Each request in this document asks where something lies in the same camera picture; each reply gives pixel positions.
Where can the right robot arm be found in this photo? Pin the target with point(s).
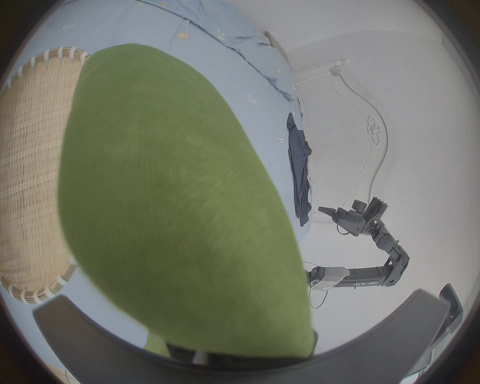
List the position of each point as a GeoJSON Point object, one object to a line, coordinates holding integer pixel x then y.
{"type": "Point", "coordinates": [371, 275]}

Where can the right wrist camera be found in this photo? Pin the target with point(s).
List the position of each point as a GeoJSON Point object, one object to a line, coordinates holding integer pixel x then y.
{"type": "Point", "coordinates": [358, 207]}

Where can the pale blue quilt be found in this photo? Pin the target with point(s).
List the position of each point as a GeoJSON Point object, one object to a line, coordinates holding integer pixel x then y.
{"type": "Point", "coordinates": [243, 45]}

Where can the round woven basket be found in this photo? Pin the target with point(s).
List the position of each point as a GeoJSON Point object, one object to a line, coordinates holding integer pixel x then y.
{"type": "Point", "coordinates": [33, 150]}

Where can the green shorts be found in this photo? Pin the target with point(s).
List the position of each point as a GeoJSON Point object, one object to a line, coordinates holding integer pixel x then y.
{"type": "Point", "coordinates": [168, 206]}

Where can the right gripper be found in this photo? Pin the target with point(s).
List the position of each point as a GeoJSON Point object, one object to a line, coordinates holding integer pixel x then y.
{"type": "Point", "coordinates": [352, 223]}

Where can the bed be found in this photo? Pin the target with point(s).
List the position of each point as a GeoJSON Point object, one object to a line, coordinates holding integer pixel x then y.
{"type": "Point", "coordinates": [255, 123]}

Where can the dark blue garment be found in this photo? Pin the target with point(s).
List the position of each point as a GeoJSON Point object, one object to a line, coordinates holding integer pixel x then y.
{"type": "Point", "coordinates": [300, 168]}

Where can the grey bedside table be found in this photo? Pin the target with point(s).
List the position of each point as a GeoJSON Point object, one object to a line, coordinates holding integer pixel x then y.
{"type": "Point", "coordinates": [275, 43]}

